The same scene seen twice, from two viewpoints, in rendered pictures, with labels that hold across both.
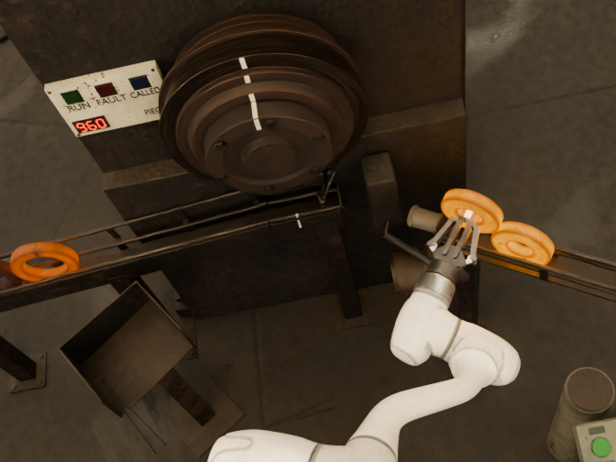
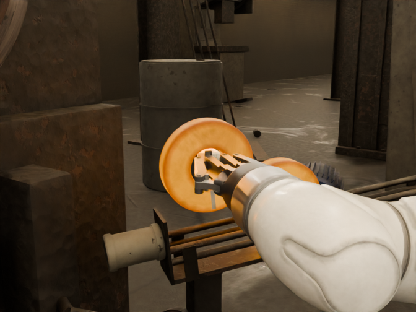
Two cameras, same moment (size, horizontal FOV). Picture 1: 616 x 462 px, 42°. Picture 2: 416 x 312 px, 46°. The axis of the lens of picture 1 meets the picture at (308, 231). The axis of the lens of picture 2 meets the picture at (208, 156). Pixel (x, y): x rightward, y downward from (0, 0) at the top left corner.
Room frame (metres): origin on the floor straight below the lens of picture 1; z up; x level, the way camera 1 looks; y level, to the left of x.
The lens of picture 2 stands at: (0.60, 0.28, 0.99)
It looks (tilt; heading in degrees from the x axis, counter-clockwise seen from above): 13 degrees down; 297
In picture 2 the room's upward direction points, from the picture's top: straight up
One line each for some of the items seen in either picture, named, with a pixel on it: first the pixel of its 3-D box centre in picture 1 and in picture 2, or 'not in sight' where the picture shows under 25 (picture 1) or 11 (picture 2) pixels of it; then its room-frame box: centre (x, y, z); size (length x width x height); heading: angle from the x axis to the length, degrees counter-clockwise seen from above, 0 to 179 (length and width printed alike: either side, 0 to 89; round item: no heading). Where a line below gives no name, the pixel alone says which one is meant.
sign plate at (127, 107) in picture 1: (114, 100); not in sight; (1.34, 0.33, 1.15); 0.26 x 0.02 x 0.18; 81
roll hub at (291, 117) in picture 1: (269, 150); not in sight; (1.09, 0.02, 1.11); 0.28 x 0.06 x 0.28; 81
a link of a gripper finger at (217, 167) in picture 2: (453, 237); (220, 173); (0.89, -0.33, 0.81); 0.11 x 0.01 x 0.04; 138
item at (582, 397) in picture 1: (577, 419); not in sight; (0.52, -0.54, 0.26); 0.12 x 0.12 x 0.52
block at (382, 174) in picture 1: (381, 191); (36, 245); (1.16, -0.22, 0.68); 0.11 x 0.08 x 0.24; 171
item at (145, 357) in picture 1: (164, 384); not in sight; (0.97, 0.54, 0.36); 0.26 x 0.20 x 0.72; 116
